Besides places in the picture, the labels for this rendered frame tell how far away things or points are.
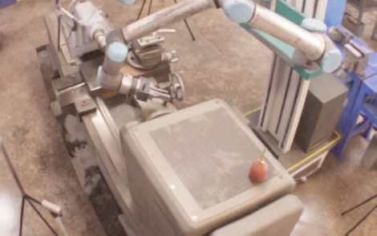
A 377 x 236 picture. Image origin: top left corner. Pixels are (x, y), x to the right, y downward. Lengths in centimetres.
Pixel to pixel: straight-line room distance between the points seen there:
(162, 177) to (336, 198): 208
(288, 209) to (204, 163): 38
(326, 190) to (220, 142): 186
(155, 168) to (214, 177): 22
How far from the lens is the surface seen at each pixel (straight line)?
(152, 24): 182
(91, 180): 266
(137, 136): 160
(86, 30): 272
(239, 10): 168
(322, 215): 315
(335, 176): 344
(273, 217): 146
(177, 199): 140
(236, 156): 154
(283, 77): 279
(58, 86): 266
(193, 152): 154
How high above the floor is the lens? 249
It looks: 42 degrees down
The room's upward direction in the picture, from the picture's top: 5 degrees clockwise
